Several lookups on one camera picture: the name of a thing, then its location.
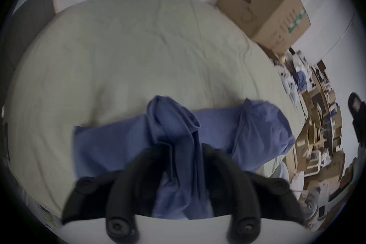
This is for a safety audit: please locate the blue shirt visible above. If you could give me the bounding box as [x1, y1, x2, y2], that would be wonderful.
[73, 95, 296, 220]

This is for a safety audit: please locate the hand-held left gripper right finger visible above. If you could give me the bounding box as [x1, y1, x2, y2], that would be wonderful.
[202, 144, 306, 244]

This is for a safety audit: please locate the brown cardboard carton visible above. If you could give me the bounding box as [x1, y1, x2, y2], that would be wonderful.
[215, 0, 311, 55]

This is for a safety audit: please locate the pile of cardboard boxes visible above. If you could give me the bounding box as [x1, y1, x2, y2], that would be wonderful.
[279, 48, 355, 233]

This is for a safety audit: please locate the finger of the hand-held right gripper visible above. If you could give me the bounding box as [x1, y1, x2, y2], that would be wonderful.
[347, 92, 366, 144]

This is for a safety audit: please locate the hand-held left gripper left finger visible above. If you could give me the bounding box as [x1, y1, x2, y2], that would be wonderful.
[61, 142, 171, 244]

